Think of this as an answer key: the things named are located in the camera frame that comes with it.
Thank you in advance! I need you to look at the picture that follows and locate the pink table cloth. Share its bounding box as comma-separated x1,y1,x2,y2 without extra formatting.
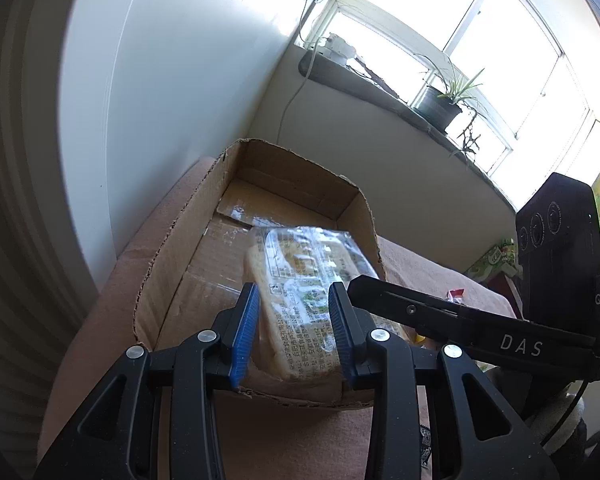
35,159,520,479

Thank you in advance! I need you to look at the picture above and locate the white power box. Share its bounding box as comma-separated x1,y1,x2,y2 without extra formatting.
317,34,356,66

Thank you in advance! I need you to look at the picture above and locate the potted spider plant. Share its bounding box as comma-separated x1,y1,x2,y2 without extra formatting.
416,53,484,157

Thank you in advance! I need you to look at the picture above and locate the bread cracker pack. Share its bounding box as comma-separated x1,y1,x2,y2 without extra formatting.
243,224,412,382

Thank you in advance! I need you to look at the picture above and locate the green printed bag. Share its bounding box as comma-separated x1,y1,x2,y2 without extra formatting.
466,238,518,283

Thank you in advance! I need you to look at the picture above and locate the white cable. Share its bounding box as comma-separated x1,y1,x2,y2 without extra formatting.
275,0,332,143

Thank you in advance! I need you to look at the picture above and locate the brown cardboard box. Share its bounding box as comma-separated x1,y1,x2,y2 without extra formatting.
133,140,386,410

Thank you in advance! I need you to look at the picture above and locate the red date snack bag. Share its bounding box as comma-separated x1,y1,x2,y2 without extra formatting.
446,288,465,306

